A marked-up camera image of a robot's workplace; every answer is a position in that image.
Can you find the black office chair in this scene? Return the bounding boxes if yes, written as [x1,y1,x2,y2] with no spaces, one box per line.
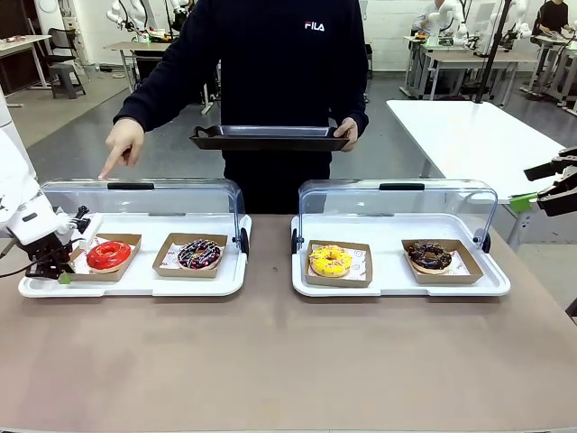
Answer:
[44,27,83,65]

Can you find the red glazed donut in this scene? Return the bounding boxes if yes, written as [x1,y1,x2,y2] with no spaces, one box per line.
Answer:
[86,240,133,275]

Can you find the person right forearm navy sleeve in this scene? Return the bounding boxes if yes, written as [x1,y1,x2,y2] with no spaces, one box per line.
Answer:
[112,62,186,134]

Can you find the person left forearm navy sleeve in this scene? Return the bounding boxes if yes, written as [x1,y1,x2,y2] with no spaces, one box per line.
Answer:
[331,62,371,128]

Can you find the cardboard tray of chocolate donut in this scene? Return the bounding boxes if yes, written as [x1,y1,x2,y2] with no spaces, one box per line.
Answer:
[400,238,484,285]

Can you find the white side table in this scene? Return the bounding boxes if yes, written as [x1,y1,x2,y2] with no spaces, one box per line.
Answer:
[386,98,572,247]

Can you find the dark donut with colourful sprinkles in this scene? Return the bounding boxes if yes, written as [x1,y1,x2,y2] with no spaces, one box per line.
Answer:
[177,239,223,272]

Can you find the black stand pole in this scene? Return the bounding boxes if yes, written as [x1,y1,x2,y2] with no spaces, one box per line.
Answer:
[473,0,516,105]

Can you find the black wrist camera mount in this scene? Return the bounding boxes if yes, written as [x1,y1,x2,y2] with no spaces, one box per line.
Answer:
[66,205,92,236]

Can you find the grey background workbench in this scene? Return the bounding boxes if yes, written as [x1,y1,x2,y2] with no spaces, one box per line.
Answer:
[403,34,540,107]

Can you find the light wooden background table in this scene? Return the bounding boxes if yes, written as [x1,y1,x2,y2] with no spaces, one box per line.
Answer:
[0,34,53,108]

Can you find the black serving tray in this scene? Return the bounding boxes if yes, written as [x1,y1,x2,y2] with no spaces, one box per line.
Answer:
[188,124,352,153]

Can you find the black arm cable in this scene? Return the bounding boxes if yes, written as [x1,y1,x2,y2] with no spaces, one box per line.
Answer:
[0,241,35,278]

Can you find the cardboard tray of red donut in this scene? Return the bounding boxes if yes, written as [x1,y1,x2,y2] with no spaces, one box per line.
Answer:
[67,233,142,283]

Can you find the white display tray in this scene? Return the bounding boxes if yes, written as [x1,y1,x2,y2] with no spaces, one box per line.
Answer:
[290,211,512,298]
[17,211,252,299]

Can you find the background person dark clothes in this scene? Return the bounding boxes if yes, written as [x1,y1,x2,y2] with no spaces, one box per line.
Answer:
[531,0,572,36]

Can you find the person torso navy sweater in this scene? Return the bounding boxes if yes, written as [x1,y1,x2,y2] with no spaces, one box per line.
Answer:
[148,0,371,216]

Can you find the cardboard tray of yellow donut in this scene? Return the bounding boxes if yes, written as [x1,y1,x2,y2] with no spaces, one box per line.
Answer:
[304,239,373,289]

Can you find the cardboard tray of sprinkle donut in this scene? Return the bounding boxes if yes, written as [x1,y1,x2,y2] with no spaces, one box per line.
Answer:
[151,232,229,279]

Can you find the yellow glazed donut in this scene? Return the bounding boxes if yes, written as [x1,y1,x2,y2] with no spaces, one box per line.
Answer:
[308,244,353,278]

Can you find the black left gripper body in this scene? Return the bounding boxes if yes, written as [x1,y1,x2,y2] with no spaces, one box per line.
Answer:
[24,236,76,274]

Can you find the chocolate glazed donut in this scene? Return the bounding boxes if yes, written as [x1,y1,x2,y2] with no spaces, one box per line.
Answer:
[408,241,453,275]

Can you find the background person white shirt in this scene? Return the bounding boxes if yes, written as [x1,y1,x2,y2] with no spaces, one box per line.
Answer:
[413,0,445,36]

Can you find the person right hand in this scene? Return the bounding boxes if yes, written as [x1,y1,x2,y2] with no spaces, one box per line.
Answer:
[97,117,146,180]

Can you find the person left hand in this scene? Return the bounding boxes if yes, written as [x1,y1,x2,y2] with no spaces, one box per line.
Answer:
[332,116,360,153]

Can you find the clear display cover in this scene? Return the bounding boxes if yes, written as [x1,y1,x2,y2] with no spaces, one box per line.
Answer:
[39,178,251,261]
[290,179,499,256]

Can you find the grey plastic stool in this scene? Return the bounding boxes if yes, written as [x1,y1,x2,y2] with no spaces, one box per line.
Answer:
[47,62,87,100]

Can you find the paper liner under chocolate donut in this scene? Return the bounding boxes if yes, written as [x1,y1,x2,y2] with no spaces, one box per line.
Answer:
[446,249,471,276]

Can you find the paper liner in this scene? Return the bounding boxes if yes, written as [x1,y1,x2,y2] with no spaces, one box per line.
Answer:
[157,242,182,268]
[71,243,95,275]
[345,245,369,277]
[446,249,471,276]

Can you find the paper liner under yellow donut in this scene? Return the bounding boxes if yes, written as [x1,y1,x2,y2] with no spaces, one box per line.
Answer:
[345,245,369,277]

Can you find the beige background workbench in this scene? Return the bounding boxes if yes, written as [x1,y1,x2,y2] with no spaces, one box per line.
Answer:
[103,41,223,115]

